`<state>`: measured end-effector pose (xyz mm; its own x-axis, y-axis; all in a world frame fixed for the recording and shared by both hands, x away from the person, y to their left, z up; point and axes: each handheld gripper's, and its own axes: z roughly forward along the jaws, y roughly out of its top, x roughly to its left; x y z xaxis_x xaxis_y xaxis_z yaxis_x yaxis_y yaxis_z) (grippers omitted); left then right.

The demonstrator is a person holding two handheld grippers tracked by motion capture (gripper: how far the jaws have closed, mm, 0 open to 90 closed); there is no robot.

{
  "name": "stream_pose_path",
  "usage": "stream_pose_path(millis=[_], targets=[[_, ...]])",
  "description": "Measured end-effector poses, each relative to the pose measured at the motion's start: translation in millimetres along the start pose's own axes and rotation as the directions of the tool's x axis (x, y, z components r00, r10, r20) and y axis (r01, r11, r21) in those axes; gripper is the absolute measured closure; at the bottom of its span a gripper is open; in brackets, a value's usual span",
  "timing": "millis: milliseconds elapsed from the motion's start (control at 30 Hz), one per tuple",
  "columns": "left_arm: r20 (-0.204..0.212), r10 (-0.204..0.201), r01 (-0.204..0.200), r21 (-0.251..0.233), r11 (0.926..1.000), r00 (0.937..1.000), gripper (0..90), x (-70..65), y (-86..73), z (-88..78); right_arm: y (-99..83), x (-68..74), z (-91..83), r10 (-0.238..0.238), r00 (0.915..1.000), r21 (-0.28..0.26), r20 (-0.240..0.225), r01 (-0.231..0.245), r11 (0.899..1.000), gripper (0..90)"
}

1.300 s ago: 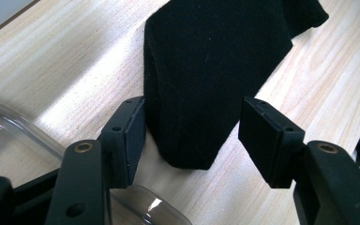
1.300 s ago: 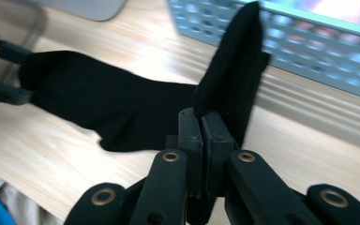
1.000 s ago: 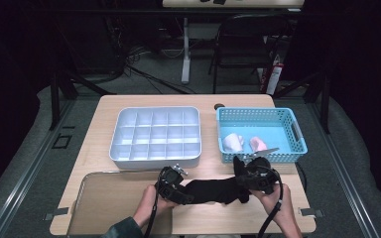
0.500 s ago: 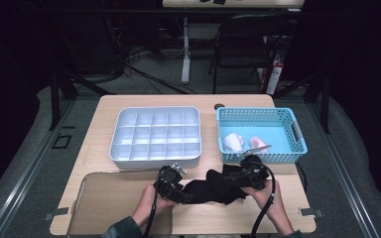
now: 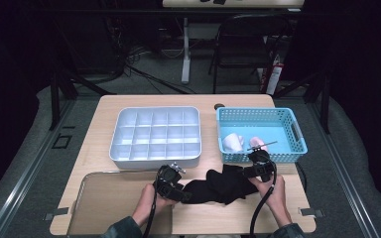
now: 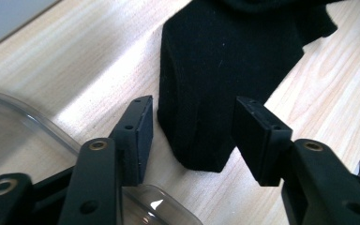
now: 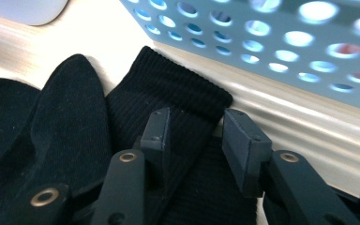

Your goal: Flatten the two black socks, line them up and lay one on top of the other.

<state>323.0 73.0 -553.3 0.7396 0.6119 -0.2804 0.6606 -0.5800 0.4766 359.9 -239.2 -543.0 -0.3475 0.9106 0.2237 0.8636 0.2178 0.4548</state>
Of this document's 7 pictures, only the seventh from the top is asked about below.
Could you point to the black sock pair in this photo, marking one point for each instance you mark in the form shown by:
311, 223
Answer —
68, 131

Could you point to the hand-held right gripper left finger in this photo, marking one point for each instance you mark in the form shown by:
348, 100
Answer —
156, 137

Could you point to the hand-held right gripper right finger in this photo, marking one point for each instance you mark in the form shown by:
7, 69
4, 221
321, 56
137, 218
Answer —
247, 156

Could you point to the blue perforated plastic basket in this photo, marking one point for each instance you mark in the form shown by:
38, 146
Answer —
262, 47

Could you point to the white compartment storage box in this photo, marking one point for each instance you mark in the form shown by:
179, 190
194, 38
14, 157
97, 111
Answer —
25, 11

